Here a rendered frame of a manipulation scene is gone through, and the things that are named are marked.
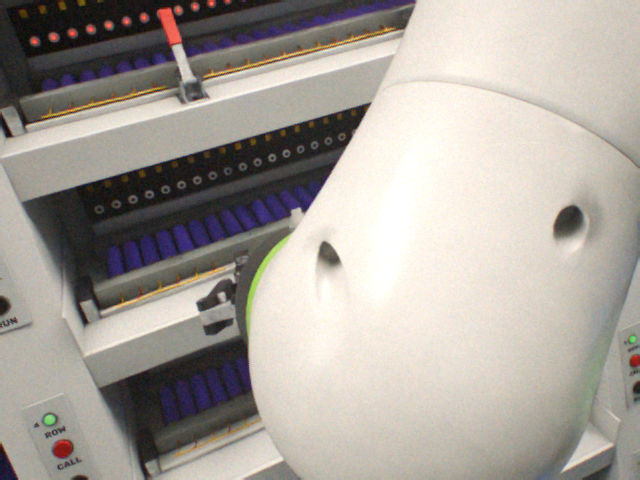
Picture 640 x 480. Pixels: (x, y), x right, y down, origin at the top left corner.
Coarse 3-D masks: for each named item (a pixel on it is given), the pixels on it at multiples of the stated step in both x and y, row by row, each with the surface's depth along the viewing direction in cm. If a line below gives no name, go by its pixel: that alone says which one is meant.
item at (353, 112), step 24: (312, 120) 74; (336, 120) 75; (360, 120) 77; (240, 144) 72; (264, 144) 73; (288, 144) 74; (336, 144) 77; (144, 168) 68; (168, 168) 69; (192, 168) 71; (216, 168) 72; (264, 168) 75; (96, 192) 68; (120, 192) 69; (144, 192) 70; (96, 216) 69
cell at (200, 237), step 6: (192, 222) 70; (198, 222) 70; (192, 228) 69; (198, 228) 68; (192, 234) 68; (198, 234) 67; (204, 234) 67; (198, 240) 66; (204, 240) 66; (210, 240) 67; (198, 246) 65
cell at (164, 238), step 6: (162, 234) 68; (168, 234) 69; (162, 240) 67; (168, 240) 67; (162, 246) 66; (168, 246) 66; (174, 246) 66; (162, 252) 65; (168, 252) 65; (174, 252) 65; (162, 258) 65
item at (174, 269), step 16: (272, 224) 66; (288, 224) 65; (224, 240) 64; (240, 240) 64; (256, 240) 64; (176, 256) 63; (192, 256) 62; (208, 256) 63; (224, 256) 64; (128, 272) 62; (144, 272) 61; (160, 272) 61; (176, 272) 62; (192, 272) 63; (96, 288) 60; (112, 288) 60; (128, 288) 61; (144, 288) 61; (160, 288) 61
